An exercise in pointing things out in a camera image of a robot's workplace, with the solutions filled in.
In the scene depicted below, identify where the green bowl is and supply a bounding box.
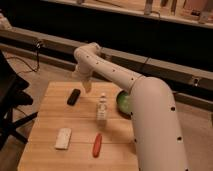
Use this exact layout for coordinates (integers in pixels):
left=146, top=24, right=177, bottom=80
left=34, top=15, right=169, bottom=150
left=116, top=90, right=131, bottom=118

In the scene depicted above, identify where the red marker pen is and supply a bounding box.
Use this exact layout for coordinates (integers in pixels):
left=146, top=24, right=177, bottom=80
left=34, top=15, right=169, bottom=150
left=92, top=133, right=102, bottom=157

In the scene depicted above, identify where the black eraser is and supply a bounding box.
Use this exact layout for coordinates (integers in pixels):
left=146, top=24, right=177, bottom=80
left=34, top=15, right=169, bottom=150
left=67, top=89, right=81, bottom=106

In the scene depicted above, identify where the black cable on floor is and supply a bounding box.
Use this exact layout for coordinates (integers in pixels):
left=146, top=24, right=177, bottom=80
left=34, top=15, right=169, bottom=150
left=4, top=39, right=45, bottom=74

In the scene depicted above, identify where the black office chair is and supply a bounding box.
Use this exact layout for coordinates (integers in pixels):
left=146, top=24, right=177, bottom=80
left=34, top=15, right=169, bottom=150
left=0, top=50, right=37, bottom=150

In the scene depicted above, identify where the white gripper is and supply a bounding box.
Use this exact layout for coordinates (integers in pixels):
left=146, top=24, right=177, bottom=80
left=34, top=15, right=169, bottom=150
left=72, top=64, right=93, bottom=93

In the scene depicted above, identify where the small white bottle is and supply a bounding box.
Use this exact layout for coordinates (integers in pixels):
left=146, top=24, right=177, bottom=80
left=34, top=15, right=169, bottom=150
left=96, top=93, right=107, bottom=125

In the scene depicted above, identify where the white rectangular block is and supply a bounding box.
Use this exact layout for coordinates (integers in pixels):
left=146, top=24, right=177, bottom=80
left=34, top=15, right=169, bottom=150
left=55, top=128, right=72, bottom=150

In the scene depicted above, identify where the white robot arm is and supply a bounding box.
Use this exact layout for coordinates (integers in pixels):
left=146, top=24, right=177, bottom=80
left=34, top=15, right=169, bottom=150
left=74, top=43, right=189, bottom=171

